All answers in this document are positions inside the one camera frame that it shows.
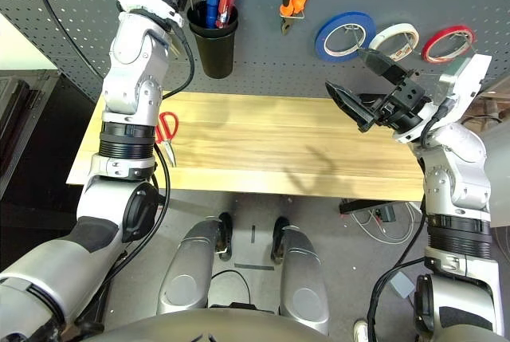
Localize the black power adapter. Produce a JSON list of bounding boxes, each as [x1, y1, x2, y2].
[[374, 204, 395, 223]]

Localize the blue tape roll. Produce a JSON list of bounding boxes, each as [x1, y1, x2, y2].
[[314, 10, 377, 63]]

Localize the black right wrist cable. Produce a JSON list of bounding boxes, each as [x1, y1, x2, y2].
[[366, 96, 453, 342]]

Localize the grey robot torso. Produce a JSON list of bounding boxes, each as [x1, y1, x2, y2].
[[77, 305, 359, 342]]

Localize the black equipment case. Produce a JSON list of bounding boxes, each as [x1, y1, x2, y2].
[[0, 70, 61, 199]]

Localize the white floor cable bundle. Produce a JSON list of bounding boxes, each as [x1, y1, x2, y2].
[[352, 202, 423, 246]]

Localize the white tape roll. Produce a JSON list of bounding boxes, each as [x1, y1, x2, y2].
[[368, 22, 420, 62]]

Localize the brown background furniture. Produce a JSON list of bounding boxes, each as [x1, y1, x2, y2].
[[457, 78, 510, 128]]

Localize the red tape roll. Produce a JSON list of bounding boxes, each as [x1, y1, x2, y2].
[[421, 25, 477, 65]]

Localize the silver robot leg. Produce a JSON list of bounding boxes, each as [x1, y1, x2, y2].
[[273, 216, 332, 335], [157, 212, 234, 315]]

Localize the black plastic cup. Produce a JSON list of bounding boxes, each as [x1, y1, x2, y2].
[[186, 1, 239, 32], [190, 18, 239, 79]]

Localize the silver left robot leg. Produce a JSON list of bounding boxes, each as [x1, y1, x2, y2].
[[157, 212, 234, 315]]

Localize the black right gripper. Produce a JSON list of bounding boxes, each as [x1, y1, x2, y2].
[[324, 47, 434, 134]]

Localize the white bystander shoe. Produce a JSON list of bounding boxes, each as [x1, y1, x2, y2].
[[353, 320, 370, 342]]

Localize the grey metal pegboard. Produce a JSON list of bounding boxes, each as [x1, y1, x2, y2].
[[0, 0, 510, 100]]

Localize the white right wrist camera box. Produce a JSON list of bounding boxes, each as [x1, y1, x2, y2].
[[432, 53, 493, 128]]

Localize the black table foot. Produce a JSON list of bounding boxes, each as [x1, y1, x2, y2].
[[338, 198, 399, 215]]

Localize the silver right robot leg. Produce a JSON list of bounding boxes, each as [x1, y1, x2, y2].
[[273, 216, 332, 335]]

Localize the red handled scissors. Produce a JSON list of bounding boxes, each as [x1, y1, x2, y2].
[[153, 112, 180, 167]]

